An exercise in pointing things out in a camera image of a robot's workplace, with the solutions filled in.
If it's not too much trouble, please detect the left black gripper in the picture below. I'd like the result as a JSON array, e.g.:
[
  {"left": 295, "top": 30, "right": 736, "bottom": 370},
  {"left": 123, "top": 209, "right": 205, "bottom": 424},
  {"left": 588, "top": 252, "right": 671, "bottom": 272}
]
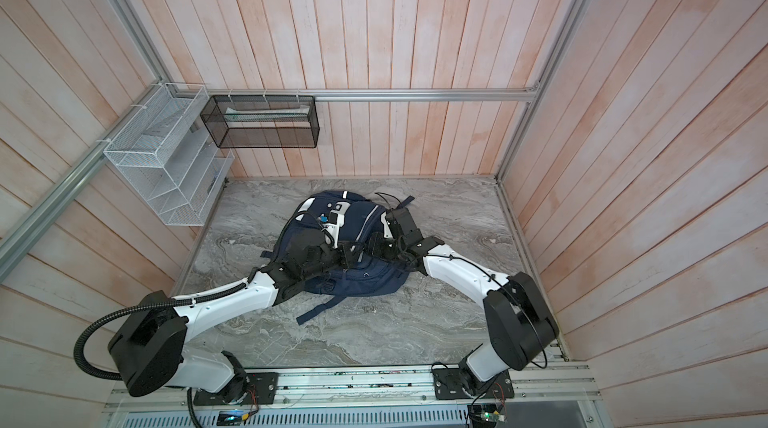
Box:
[{"left": 303, "top": 240, "right": 367, "bottom": 280}]

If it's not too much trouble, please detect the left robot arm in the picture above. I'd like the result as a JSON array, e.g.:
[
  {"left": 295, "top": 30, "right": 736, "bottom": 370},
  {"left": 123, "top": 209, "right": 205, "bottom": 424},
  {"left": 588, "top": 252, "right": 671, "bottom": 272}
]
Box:
[{"left": 108, "top": 230, "right": 362, "bottom": 403}]

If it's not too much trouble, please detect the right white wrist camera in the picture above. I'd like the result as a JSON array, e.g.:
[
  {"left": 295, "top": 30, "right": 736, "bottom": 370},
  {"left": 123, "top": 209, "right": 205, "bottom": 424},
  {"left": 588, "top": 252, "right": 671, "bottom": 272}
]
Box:
[{"left": 380, "top": 213, "right": 394, "bottom": 240}]

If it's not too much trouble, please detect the navy blue student backpack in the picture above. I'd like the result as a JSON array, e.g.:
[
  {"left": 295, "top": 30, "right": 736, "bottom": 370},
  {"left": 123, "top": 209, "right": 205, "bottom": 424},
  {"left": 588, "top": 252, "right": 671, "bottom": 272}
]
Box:
[{"left": 261, "top": 191, "right": 411, "bottom": 325}]

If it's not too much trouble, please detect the aluminium mounting rail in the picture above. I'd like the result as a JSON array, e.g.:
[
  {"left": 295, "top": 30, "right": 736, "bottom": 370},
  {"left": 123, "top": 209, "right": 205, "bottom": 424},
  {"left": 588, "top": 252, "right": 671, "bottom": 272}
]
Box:
[{"left": 101, "top": 360, "right": 602, "bottom": 414}]

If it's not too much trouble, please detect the aluminium frame horizontal bar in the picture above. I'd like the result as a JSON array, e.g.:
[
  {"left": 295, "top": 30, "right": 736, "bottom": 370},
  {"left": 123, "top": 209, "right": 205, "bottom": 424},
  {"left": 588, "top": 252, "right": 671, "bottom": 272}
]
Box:
[{"left": 206, "top": 88, "right": 538, "bottom": 103}]

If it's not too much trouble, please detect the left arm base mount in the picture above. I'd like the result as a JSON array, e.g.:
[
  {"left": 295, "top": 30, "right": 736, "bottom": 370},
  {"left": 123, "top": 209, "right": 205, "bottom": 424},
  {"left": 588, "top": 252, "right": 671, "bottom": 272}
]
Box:
[{"left": 192, "top": 351, "right": 279, "bottom": 406}]

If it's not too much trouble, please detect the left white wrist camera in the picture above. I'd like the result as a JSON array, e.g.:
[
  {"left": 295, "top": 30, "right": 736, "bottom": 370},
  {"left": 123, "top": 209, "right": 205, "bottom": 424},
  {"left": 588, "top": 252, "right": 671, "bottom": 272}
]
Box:
[{"left": 320, "top": 201, "right": 350, "bottom": 248}]

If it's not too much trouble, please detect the white wire shelf rack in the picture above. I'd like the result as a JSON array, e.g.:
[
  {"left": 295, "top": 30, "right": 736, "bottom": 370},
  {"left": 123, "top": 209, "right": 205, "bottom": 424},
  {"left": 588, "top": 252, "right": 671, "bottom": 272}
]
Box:
[{"left": 104, "top": 83, "right": 234, "bottom": 227}]

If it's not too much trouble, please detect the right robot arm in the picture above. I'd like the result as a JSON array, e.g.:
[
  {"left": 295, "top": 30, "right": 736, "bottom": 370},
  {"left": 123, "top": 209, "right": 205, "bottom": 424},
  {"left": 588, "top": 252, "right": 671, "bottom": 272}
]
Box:
[{"left": 371, "top": 207, "right": 559, "bottom": 391}]

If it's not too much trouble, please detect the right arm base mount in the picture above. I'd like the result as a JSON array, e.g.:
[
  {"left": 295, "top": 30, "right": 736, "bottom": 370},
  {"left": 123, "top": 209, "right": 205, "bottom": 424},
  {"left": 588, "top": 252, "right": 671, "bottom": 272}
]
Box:
[{"left": 430, "top": 362, "right": 515, "bottom": 401}]

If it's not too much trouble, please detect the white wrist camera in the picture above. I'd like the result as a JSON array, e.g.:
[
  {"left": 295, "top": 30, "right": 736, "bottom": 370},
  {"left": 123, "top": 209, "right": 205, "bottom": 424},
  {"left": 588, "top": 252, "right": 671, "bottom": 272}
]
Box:
[
  {"left": 320, "top": 201, "right": 350, "bottom": 248},
  {"left": 380, "top": 213, "right": 394, "bottom": 240}
]

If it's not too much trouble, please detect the black mesh wire basket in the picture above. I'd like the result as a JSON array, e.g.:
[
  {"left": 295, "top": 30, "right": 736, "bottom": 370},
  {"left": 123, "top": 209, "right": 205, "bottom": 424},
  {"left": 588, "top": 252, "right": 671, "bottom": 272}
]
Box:
[{"left": 201, "top": 94, "right": 320, "bottom": 149}]

